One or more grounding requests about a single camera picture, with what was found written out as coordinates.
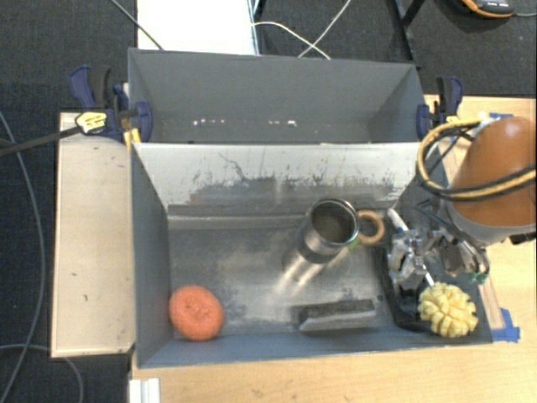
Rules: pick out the pale wood board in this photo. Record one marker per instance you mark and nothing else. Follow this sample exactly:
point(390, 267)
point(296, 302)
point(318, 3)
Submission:
point(92, 246)

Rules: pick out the black cylinder on white bracket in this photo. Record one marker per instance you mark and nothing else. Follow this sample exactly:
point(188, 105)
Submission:
point(523, 238)

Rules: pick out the steel metal cup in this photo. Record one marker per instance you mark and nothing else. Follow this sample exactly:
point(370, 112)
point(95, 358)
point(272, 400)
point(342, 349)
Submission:
point(327, 233)

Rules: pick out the orange round scrubber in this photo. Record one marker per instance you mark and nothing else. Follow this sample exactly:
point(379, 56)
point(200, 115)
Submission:
point(195, 313)

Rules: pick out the black long flat object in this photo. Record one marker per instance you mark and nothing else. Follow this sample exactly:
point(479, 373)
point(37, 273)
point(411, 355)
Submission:
point(392, 296)

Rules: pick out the dark green flat block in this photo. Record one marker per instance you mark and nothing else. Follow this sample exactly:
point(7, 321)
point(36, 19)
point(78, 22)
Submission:
point(335, 314)

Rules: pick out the grey metal bin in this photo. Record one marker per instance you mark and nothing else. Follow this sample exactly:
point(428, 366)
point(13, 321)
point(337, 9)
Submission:
point(235, 275)

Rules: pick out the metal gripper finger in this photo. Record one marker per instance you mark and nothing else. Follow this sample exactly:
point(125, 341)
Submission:
point(413, 281)
point(403, 250)

